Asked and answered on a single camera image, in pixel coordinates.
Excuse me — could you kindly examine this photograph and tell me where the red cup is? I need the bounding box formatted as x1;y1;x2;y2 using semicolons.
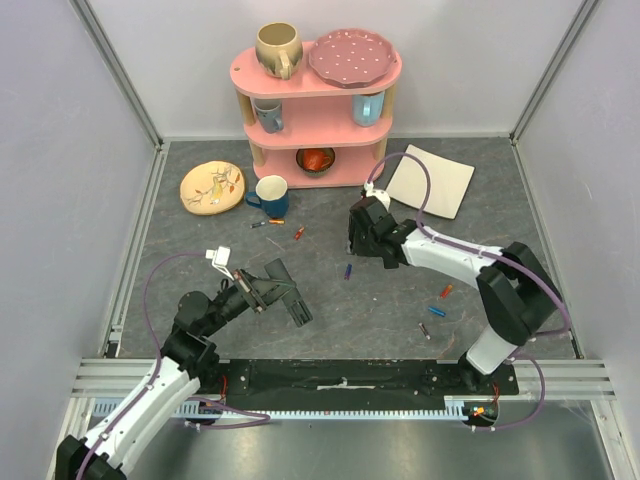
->
302;149;333;171

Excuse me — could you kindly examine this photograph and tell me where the yellow bird-pattern plate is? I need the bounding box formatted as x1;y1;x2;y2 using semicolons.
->
179;160;246;216

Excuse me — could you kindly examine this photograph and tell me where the beige ceramic mug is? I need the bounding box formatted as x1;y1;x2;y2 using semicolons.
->
255;22;304;80

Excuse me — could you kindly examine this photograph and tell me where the dark patterned bowl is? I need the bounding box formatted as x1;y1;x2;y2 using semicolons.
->
296;147;335;177

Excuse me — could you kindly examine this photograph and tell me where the light blue battery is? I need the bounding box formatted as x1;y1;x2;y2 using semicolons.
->
428;306;446;317

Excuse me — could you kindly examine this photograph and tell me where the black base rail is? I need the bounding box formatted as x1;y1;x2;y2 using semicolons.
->
162;357;521;414

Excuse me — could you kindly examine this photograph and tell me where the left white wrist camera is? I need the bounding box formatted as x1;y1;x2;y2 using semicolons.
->
205;246;234;280

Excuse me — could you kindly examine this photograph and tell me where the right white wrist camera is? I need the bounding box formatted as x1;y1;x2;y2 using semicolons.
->
362;182;391;210

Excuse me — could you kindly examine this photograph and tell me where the grey pink-tip battery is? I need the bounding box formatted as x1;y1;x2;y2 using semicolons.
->
418;322;431;340

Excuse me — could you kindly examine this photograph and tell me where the pink three-tier shelf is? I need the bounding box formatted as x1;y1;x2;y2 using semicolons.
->
230;48;402;188

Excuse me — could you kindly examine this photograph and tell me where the orange-red battery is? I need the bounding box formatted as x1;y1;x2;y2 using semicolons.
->
439;284;453;299

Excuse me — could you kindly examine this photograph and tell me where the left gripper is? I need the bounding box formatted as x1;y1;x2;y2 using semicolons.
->
202;266;296;336

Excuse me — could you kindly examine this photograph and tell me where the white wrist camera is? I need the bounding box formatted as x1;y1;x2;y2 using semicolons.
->
205;246;234;280
362;182;391;210

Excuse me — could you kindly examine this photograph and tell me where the pink dotted plate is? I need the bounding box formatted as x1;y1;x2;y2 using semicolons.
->
308;28;398;89

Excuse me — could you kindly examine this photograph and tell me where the black remote control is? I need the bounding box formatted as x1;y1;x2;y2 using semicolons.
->
265;259;313;327

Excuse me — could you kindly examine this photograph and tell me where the light blue mug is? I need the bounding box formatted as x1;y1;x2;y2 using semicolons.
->
352;91;385;127

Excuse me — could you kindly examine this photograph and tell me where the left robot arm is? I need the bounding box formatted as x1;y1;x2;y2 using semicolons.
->
54;259;312;479

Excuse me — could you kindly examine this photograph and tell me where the white square plate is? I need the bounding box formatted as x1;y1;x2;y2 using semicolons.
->
386;145;475;219

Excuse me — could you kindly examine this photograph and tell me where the dark blue mug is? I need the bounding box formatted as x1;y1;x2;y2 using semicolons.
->
245;175;289;219

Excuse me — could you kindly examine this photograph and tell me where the grey-blue mug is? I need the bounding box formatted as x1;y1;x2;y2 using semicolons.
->
253;98;284;134

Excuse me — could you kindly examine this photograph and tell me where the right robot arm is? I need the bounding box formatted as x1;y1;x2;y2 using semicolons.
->
348;197;567;394

